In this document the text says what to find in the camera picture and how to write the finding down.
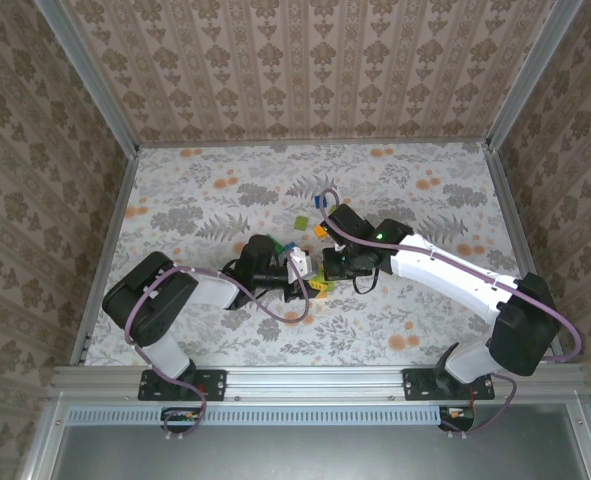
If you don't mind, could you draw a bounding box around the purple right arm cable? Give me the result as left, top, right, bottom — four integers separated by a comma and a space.
318, 187, 584, 441

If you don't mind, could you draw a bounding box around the aluminium outer frame rail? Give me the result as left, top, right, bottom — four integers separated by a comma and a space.
19, 394, 71, 480
564, 399, 591, 480

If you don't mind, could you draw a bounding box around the aluminium frame post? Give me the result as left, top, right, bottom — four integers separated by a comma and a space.
33, 0, 141, 156
484, 0, 585, 151

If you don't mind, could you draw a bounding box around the wide aluminium base rail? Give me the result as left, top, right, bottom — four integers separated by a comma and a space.
49, 364, 586, 404

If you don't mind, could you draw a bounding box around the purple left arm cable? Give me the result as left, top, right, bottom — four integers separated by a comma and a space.
124, 267, 311, 444

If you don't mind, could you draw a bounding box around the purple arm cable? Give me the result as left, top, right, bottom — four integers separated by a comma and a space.
318, 187, 584, 441
124, 267, 311, 444

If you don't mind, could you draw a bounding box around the aluminium table side rail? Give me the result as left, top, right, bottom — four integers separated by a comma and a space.
482, 143, 566, 366
69, 147, 141, 366

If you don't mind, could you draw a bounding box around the thin aluminium edge strip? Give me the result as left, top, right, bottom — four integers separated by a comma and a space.
135, 139, 489, 150

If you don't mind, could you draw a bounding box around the floral patterned table cover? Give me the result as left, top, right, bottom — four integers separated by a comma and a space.
81, 143, 551, 369

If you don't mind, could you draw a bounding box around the grey slotted cable duct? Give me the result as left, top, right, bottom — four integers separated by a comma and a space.
66, 405, 442, 427

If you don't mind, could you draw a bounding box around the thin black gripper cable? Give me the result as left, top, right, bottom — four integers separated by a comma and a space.
350, 272, 380, 297

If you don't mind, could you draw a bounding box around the small wired controller board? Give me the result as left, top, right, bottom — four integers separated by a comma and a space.
438, 406, 477, 433
161, 407, 202, 435

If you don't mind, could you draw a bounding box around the grey sheet metal panel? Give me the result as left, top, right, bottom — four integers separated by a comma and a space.
49, 403, 591, 480

